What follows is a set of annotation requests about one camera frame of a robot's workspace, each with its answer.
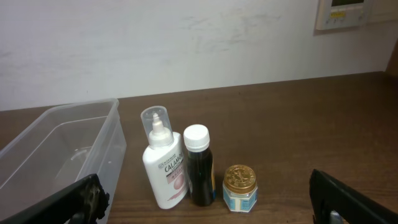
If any white calamine lotion bottle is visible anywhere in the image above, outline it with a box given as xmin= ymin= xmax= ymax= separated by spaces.
xmin=141 ymin=106 xmax=188 ymax=209

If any dark bottle white cap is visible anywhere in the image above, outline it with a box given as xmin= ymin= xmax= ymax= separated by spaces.
xmin=183 ymin=124 xmax=216 ymax=207

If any clear plastic container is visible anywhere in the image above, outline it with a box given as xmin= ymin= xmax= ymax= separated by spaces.
xmin=1 ymin=98 xmax=126 ymax=220

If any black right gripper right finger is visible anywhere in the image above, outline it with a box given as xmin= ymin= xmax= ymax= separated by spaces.
xmin=309 ymin=169 xmax=397 ymax=224

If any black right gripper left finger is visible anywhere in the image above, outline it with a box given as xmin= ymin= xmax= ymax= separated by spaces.
xmin=1 ymin=174 xmax=109 ymax=224

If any white wall control panel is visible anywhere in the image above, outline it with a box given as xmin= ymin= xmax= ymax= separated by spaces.
xmin=315 ymin=0 xmax=373 ymax=30

